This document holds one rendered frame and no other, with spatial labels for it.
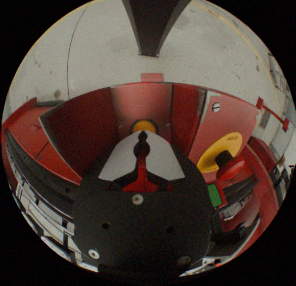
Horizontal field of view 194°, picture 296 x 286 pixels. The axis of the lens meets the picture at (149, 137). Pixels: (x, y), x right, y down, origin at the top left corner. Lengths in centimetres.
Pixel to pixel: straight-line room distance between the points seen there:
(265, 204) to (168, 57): 163
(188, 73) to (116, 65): 65
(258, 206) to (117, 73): 185
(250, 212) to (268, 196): 26
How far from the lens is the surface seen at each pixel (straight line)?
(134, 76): 84
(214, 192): 19
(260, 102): 207
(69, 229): 46
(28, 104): 198
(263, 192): 118
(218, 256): 31
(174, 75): 87
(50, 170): 40
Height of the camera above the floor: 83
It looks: 53 degrees down
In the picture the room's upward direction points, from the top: 178 degrees clockwise
